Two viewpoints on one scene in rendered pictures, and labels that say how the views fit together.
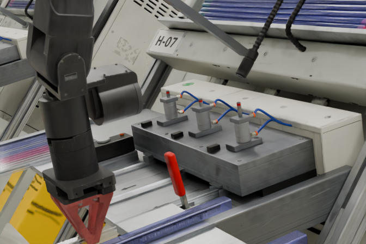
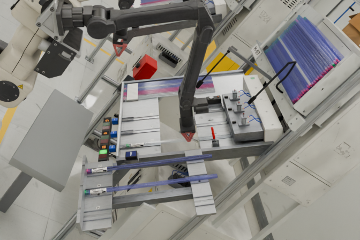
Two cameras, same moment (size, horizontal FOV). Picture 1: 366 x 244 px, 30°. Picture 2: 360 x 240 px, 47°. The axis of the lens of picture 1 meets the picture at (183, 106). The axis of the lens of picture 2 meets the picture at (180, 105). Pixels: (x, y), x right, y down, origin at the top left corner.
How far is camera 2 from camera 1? 110 cm
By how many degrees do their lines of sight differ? 31
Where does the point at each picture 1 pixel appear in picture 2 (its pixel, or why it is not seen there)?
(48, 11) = (182, 89)
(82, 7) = (191, 90)
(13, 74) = not seen: hidden behind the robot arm
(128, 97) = (204, 110)
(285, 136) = (257, 125)
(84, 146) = (188, 120)
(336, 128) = (271, 130)
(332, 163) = (268, 139)
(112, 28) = (260, 6)
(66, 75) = (185, 105)
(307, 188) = (254, 146)
